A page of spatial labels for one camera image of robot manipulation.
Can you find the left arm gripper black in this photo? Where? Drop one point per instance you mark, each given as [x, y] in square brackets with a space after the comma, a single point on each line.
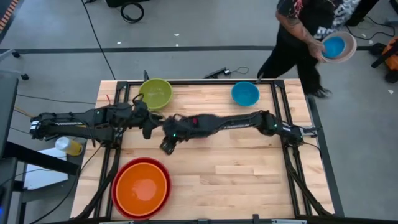
[143, 113]

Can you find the right arm gripper black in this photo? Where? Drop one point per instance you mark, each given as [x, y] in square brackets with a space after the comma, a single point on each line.
[175, 126]

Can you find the green bowl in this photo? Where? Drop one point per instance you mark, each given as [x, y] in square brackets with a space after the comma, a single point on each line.
[157, 91]

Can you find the teal blue bowl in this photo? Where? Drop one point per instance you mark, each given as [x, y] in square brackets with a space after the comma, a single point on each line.
[245, 93]

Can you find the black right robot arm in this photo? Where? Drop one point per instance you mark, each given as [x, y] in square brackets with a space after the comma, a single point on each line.
[236, 124]

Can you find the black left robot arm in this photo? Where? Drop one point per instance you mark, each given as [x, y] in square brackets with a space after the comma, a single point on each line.
[77, 119]

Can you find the person's forearm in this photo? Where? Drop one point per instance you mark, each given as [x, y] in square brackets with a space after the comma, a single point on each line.
[295, 29]

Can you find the red and orange bowls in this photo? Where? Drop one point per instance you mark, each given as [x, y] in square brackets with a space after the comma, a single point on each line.
[113, 190]

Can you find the orange bowl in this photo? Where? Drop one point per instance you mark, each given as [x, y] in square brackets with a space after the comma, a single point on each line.
[141, 189]

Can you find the black power strip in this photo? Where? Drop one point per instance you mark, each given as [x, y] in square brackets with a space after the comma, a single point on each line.
[216, 73]

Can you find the bottle with yellow liquid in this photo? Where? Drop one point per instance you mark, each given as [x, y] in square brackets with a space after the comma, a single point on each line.
[70, 146]

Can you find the black box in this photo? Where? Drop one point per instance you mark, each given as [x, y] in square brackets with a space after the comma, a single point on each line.
[124, 3]

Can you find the black stand beam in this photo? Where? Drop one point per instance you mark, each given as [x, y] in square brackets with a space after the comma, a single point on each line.
[40, 158]

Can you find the white board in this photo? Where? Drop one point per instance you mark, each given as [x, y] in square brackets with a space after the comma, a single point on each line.
[43, 180]

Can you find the black caster wheel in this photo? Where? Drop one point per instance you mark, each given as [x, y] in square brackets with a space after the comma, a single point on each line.
[15, 54]
[25, 76]

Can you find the person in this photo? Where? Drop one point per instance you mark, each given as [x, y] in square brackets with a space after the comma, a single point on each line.
[295, 71]

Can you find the black cabinet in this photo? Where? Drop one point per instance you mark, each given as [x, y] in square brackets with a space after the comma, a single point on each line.
[7, 115]

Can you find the person's hand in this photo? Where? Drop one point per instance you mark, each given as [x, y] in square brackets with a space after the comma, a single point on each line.
[316, 49]

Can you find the small bright blue bowl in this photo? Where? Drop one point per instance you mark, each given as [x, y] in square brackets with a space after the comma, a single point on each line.
[334, 47]

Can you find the pale pink bowl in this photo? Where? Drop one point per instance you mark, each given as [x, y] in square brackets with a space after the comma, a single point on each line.
[350, 46]

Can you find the black computer case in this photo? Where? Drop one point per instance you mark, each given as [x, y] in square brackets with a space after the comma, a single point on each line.
[367, 11]

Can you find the orange floor machine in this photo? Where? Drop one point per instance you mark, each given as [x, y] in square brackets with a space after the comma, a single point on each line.
[392, 59]

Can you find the grey power strip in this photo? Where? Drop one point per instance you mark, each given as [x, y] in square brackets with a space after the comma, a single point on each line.
[392, 22]

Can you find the black frame clamp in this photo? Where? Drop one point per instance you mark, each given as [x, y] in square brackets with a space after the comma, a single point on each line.
[260, 78]
[145, 76]

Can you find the black metal table frame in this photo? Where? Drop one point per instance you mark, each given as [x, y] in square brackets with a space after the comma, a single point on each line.
[202, 82]

